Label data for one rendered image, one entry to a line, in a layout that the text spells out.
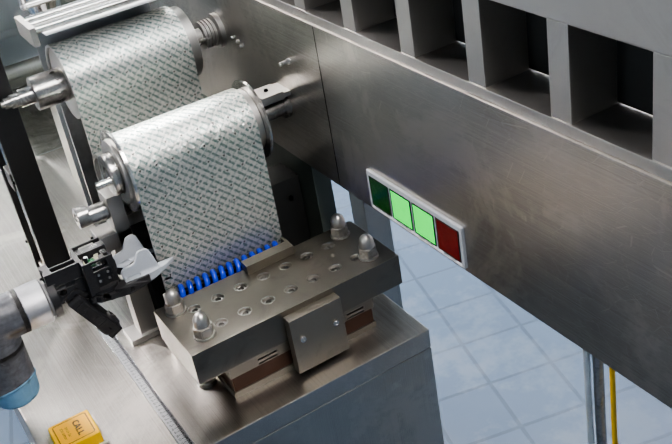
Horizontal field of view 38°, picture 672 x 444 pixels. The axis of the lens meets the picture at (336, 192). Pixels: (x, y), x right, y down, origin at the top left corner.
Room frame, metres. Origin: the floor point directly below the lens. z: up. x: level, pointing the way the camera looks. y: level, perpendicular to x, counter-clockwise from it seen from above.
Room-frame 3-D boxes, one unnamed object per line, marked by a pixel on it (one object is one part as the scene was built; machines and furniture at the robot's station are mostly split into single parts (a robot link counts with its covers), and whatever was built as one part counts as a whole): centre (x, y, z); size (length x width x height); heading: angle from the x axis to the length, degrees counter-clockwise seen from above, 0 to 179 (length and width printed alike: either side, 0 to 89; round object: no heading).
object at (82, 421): (1.23, 0.49, 0.91); 0.07 x 0.07 x 0.02; 27
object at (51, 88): (1.69, 0.48, 1.34); 0.06 x 0.06 x 0.06; 27
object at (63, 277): (1.37, 0.44, 1.12); 0.12 x 0.08 x 0.09; 117
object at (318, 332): (1.32, 0.07, 0.97); 0.10 x 0.03 x 0.11; 117
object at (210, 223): (1.48, 0.22, 1.11); 0.23 x 0.01 x 0.18; 117
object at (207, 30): (1.84, 0.20, 1.34); 0.07 x 0.07 x 0.07; 27
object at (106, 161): (1.48, 0.36, 1.25); 0.07 x 0.02 x 0.07; 27
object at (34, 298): (1.34, 0.51, 1.11); 0.08 x 0.05 x 0.08; 27
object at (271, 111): (1.61, 0.09, 1.25); 0.07 x 0.04 x 0.04; 117
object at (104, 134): (1.48, 0.35, 1.25); 0.15 x 0.01 x 0.15; 27
